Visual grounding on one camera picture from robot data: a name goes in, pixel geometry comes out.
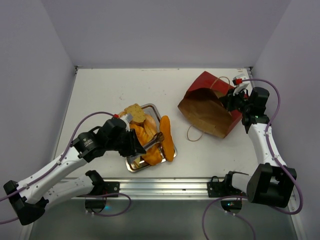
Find round flower bread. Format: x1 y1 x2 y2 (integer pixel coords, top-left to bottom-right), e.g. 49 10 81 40
118 110 132 122

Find braided leaf-shaped bread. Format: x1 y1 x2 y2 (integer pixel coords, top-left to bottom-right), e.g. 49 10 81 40
129 121 163 166

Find metal tongs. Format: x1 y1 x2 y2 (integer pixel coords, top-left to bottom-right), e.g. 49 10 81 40
126 132 164 164

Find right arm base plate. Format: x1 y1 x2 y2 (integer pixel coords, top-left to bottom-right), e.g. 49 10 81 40
206 175 241 198

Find aluminium mounting rail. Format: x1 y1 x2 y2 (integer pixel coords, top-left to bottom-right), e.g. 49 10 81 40
31 176 296 201

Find metal tray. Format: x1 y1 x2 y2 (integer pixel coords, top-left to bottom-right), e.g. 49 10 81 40
125 103 177 173

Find long bread loaf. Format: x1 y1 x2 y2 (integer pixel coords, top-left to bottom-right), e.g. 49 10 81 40
143 114 158 141

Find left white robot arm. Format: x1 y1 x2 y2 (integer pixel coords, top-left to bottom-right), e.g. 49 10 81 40
3 117 146 226

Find speckled bread slice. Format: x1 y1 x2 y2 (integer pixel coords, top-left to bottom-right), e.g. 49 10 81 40
124 103 146 124

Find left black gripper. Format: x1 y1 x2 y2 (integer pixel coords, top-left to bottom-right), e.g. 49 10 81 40
106 127 146 157

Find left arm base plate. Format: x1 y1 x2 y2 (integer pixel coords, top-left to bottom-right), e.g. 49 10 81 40
87 181 120 198

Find red paper bag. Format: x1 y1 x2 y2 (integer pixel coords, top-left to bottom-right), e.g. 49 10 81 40
177 71 242 139

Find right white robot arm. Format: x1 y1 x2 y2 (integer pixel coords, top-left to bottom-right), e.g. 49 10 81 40
220 87 297 208

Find yellow triangular sandwich bread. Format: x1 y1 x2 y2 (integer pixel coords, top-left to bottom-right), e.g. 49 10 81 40
132 156 144 169

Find orange bread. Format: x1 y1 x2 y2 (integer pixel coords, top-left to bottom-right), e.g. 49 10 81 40
159 115 175 162

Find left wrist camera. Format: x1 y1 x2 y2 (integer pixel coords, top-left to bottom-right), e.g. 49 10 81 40
113 113 133 124

